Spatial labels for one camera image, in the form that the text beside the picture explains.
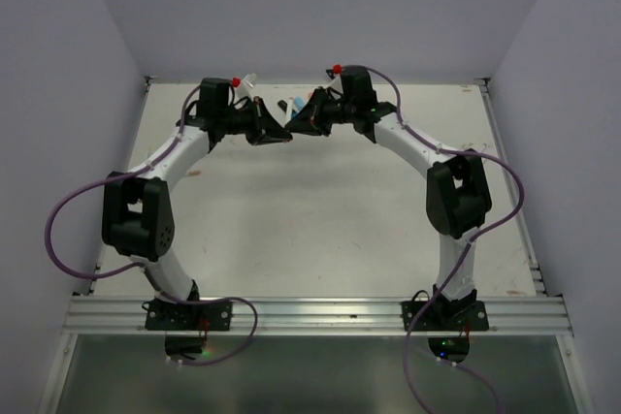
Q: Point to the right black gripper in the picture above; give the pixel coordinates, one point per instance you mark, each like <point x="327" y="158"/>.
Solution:
<point x="310" y="119"/>

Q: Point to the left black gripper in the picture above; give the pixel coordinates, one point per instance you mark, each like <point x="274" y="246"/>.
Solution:
<point x="265" y="128"/>

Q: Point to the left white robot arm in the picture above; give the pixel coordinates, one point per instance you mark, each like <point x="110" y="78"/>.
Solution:
<point x="138" y="220"/>

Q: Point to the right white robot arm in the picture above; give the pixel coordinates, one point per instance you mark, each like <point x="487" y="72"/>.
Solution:
<point x="457" y="191"/>

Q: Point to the light blue highlighter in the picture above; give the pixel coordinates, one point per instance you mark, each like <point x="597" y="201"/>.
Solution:
<point x="298" y="104"/>

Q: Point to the black blue highlighter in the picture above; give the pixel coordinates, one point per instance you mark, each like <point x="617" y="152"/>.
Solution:
<point x="283" y="106"/>

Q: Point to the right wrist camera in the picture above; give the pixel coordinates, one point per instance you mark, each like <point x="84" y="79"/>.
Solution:
<point x="334" y="78"/>

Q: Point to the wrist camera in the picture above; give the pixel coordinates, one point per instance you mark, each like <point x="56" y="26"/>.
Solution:
<point x="243" y="87"/>
<point x="334" y="78"/>

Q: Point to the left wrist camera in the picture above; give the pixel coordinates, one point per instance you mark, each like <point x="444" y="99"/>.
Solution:
<point x="243" y="87"/>

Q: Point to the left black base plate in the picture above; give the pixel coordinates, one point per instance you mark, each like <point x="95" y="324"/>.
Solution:
<point x="189" y="316"/>

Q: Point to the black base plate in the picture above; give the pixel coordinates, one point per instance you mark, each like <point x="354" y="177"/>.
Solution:
<point x="442" y="318"/>
<point x="189" y="316"/>

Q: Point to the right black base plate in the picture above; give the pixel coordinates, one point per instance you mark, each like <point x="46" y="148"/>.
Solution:
<point x="442" y="318"/>

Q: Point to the aluminium mounting rail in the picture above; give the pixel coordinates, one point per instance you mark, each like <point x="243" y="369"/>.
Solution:
<point x="526" y="316"/>

